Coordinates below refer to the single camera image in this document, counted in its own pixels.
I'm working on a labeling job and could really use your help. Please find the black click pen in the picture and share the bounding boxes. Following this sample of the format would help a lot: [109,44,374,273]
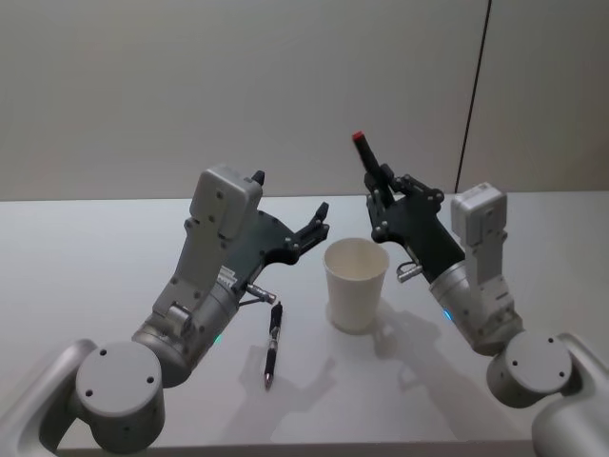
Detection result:
[262,300,285,392]

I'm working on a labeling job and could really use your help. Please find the thin cable with silver plug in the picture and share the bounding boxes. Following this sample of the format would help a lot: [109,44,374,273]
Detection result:
[393,259,423,283]
[236,282,280,309]

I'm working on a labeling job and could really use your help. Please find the white paper cup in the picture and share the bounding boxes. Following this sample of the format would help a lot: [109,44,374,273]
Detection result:
[322,238,391,335]

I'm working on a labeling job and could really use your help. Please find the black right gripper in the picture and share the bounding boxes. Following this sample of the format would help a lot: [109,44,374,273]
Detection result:
[363,162,466,283]

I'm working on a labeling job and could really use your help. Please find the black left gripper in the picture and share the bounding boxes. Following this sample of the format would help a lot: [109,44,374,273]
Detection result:
[226,169,332,288]

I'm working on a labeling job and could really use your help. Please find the thin black wall cable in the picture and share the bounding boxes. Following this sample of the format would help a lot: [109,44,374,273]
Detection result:
[454,0,494,194]

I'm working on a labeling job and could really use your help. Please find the black marker with red cap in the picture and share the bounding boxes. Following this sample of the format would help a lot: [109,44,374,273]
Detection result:
[351,130,397,203]

